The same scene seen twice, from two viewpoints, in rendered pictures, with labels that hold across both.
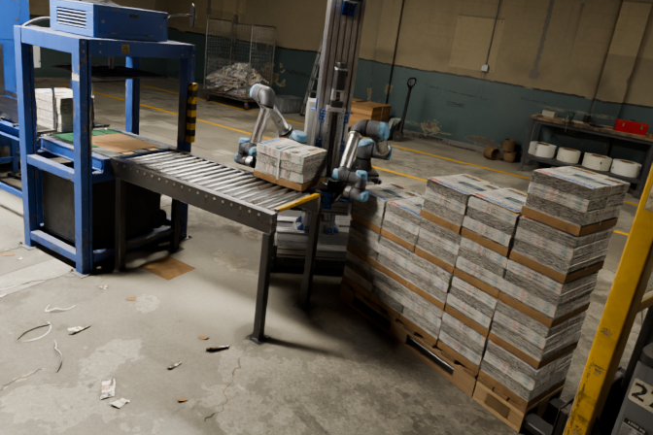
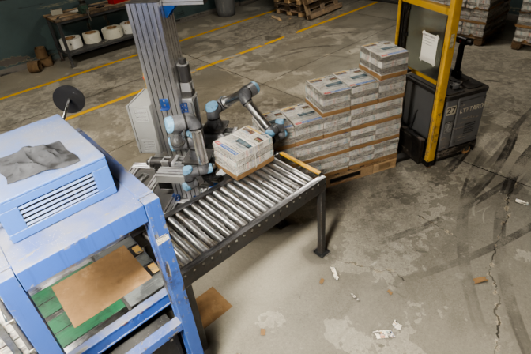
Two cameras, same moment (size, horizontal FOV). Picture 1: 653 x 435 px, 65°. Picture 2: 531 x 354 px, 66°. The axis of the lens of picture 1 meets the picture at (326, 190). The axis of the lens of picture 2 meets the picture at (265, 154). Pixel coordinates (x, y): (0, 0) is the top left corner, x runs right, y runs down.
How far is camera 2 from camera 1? 3.50 m
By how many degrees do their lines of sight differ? 62
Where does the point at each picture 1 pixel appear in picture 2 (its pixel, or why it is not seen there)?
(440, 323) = (348, 158)
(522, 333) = (390, 129)
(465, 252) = (355, 116)
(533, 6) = not seen: outside the picture
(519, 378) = (391, 146)
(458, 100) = not seen: outside the picture
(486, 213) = (362, 91)
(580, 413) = (435, 133)
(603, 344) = (440, 104)
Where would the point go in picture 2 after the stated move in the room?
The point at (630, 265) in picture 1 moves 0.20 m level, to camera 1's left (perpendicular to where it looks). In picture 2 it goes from (446, 71) to (446, 80)
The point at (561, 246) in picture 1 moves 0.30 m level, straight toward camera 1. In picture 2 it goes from (401, 82) to (431, 90)
